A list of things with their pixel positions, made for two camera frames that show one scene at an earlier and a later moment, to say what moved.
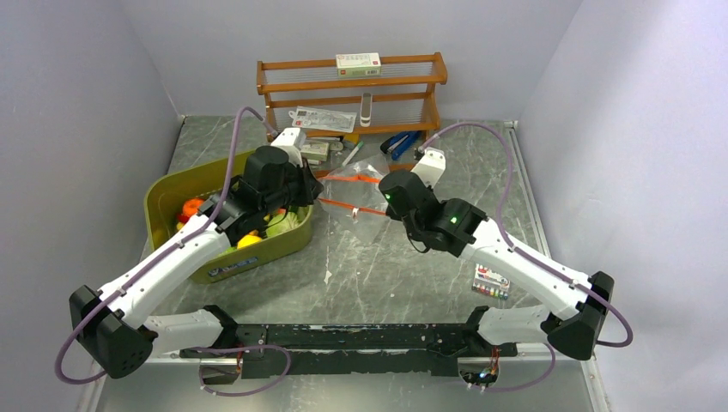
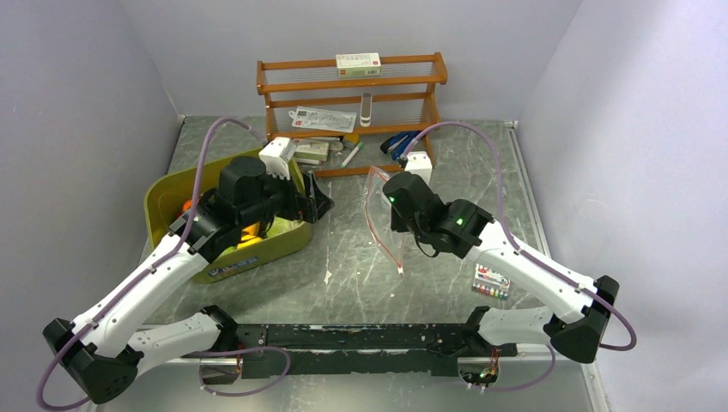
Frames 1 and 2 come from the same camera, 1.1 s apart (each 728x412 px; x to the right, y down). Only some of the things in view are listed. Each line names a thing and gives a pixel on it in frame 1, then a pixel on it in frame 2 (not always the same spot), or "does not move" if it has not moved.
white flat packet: x=323 y=119 does not move
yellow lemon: x=248 y=239 does not move
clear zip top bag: x=352 y=198 -> x=377 y=209
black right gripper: x=390 y=212 does not move
